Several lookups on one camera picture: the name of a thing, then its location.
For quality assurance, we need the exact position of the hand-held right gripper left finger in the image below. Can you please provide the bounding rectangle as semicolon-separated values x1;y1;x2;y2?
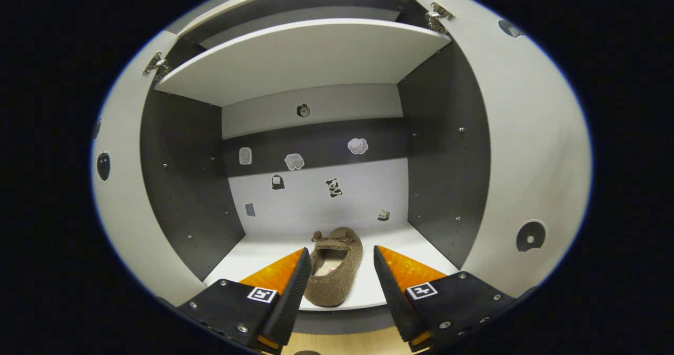
177;246;313;355

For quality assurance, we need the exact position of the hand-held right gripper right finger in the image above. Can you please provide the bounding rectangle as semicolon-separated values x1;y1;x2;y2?
373;244;519;353

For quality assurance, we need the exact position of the brown fuzzy shoe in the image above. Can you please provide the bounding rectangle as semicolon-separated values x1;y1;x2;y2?
304;226;364;308

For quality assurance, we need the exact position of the white shoe cabinet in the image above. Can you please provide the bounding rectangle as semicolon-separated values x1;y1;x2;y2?
141;0;493;336

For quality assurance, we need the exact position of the white cabinet shelf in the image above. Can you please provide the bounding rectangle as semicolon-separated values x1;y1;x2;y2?
154;18;452;108

